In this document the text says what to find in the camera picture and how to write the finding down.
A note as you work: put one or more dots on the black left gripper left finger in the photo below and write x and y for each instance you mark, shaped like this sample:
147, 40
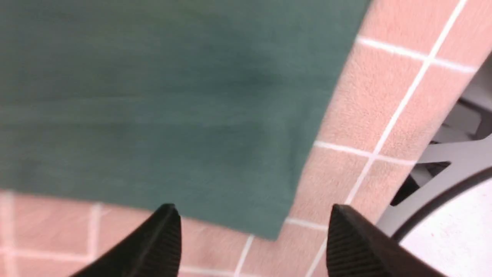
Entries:
153, 249

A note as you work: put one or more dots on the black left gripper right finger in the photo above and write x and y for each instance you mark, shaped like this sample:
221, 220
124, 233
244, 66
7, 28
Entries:
356, 248

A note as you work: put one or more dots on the green long-sleeved shirt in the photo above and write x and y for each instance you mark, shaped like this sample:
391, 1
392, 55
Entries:
213, 105

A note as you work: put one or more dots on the pink checkered tablecloth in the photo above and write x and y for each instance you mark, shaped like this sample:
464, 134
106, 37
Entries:
410, 62

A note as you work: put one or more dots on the grey robot base frame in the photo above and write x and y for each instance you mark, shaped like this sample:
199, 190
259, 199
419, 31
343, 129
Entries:
442, 212

